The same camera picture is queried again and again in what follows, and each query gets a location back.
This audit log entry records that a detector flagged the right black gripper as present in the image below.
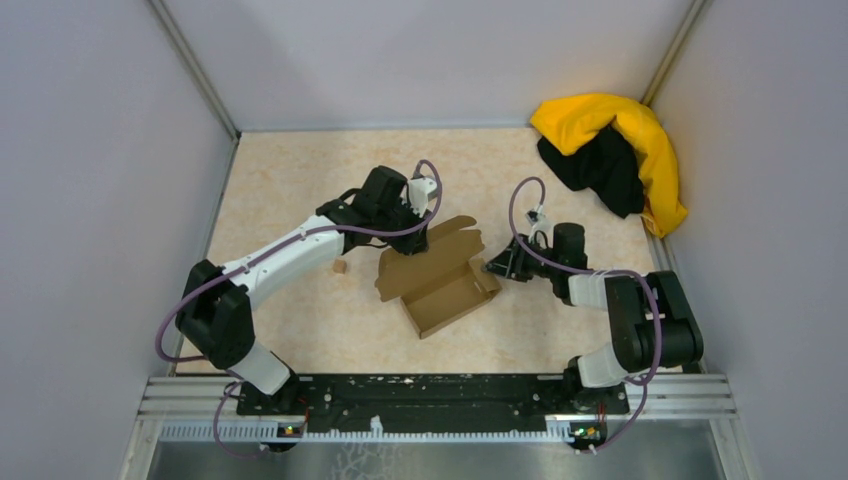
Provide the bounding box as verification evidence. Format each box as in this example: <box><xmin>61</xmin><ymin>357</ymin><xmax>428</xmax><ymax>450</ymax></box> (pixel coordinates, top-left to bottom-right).
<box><xmin>482</xmin><ymin>232</ymin><xmax>562</xmax><ymax>282</ymax></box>

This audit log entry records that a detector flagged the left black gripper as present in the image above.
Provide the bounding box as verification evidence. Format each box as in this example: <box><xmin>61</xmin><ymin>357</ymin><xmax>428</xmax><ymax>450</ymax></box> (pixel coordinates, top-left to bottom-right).
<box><xmin>375</xmin><ymin>196</ymin><xmax>432</xmax><ymax>255</ymax></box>

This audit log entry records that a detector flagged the brown cardboard box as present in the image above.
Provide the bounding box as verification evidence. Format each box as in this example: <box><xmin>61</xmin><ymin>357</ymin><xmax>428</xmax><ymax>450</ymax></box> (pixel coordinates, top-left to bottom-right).
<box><xmin>374</xmin><ymin>215</ymin><xmax>502</xmax><ymax>340</ymax></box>

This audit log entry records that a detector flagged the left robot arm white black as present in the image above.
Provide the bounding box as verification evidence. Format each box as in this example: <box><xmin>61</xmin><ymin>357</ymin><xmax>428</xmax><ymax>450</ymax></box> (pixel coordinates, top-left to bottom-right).
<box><xmin>163</xmin><ymin>160</ymin><xmax>442</xmax><ymax>414</ymax></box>

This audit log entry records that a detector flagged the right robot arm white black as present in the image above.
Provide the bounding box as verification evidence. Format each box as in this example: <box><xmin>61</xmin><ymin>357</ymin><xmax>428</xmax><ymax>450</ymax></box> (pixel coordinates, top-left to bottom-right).
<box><xmin>483</xmin><ymin>223</ymin><xmax>703</xmax><ymax>412</ymax></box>

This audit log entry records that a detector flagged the small brown cardboard scrap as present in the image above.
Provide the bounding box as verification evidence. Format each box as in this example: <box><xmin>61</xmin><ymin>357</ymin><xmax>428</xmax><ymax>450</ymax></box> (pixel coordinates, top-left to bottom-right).
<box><xmin>332</xmin><ymin>259</ymin><xmax>348</xmax><ymax>275</ymax></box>

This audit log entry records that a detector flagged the black cloth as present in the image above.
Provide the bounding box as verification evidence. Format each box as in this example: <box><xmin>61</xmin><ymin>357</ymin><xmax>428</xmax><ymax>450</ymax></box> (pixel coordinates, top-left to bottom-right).
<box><xmin>537</xmin><ymin>125</ymin><xmax>645</xmax><ymax>218</ymax></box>

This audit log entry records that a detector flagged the yellow cloth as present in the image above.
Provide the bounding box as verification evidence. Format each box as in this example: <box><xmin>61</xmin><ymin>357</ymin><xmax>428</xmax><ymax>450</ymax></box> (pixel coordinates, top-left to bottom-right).
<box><xmin>530</xmin><ymin>93</ymin><xmax>688</xmax><ymax>238</ymax></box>

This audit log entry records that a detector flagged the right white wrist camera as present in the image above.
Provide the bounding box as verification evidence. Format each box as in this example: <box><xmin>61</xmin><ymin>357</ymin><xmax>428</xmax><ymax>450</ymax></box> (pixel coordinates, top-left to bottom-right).
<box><xmin>525</xmin><ymin>205</ymin><xmax>551</xmax><ymax>248</ymax></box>

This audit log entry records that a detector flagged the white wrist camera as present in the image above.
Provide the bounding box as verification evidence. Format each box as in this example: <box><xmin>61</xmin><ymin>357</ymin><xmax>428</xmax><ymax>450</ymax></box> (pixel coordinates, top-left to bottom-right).
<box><xmin>525</xmin><ymin>205</ymin><xmax>551</xmax><ymax>248</ymax></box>
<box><xmin>404</xmin><ymin>176</ymin><xmax>438</xmax><ymax>218</ymax></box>

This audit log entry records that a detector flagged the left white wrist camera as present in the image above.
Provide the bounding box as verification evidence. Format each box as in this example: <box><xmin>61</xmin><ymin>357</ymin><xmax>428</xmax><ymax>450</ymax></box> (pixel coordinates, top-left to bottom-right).
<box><xmin>404</xmin><ymin>176</ymin><xmax>438</xmax><ymax>218</ymax></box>

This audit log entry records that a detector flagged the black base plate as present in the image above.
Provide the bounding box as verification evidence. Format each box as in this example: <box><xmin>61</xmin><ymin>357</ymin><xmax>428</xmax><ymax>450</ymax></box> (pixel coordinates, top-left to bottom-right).
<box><xmin>236</xmin><ymin>374</ymin><xmax>630</xmax><ymax>434</ymax></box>

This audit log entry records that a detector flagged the right corner aluminium post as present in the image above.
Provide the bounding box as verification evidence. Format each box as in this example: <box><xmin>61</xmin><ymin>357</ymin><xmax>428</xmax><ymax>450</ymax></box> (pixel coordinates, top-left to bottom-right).
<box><xmin>640</xmin><ymin>0</ymin><xmax>713</xmax><ymax>108</ymax></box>

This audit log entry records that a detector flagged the aluminium front rail frame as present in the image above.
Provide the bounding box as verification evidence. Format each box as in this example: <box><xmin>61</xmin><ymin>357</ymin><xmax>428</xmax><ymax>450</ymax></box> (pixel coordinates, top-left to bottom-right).
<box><xmin>120</xmin><ymin>373</ymin><xmax>759</xmax><ymax>479</ymax></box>

